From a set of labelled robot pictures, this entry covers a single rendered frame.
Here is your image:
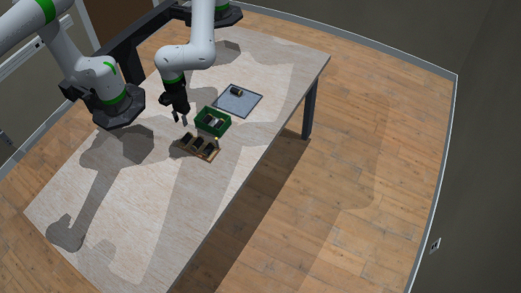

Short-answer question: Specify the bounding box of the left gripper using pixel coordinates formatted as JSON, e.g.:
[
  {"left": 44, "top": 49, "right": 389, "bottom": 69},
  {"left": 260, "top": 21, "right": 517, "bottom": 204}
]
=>
[{"left": 158, "top": 76, "right": 191, "bottom": 127}]

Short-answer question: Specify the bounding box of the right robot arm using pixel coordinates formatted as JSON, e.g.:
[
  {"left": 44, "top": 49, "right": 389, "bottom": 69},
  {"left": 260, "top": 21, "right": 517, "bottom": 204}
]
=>
[{"left": 0, "top": 0, "right": 133, "bottom": 117}]

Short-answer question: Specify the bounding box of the black battery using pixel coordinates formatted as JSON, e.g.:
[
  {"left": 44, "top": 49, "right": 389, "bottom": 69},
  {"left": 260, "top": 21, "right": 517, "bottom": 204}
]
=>
[
  {"left": 214, "top": 118, "right": 225, "bottom": 129},
  {"left": 180, "top": 132, "right": 193, "bottom": 146},
  {"left": 202, "top": 142, "right": 216, "bottom": 156},
  {"left": 201, "top": 113, "right": 213, "bottom": 125},
  {"left": 191, "top": 137, "right": 204, "bottom": 151},
  {"left": 230, "top": 86, "right": 243, "bottom": 96}
]

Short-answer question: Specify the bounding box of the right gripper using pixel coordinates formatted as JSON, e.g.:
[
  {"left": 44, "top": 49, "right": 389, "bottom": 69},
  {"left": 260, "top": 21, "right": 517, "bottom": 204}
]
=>
[{"left": 0, "top": 129, "right": 13, "bottom": 147}]

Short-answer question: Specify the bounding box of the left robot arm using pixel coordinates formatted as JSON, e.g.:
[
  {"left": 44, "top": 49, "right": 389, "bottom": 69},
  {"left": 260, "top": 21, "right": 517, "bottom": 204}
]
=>
[{"left": 155, "top": 0, "right": 232, "bottom": 83}]

